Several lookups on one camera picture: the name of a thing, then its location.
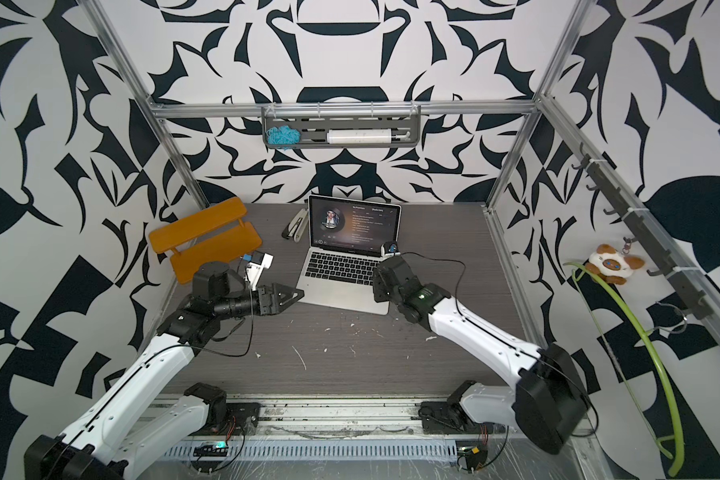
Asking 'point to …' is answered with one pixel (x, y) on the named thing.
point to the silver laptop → (346, 238)
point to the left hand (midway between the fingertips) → (292, 289)
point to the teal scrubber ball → (282, 136)
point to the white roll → (359, 136)
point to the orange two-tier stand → (214, 235)
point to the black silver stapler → (295, 225)
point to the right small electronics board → (474, 456)
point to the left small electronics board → (211, 449)
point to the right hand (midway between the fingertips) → (376, 274)
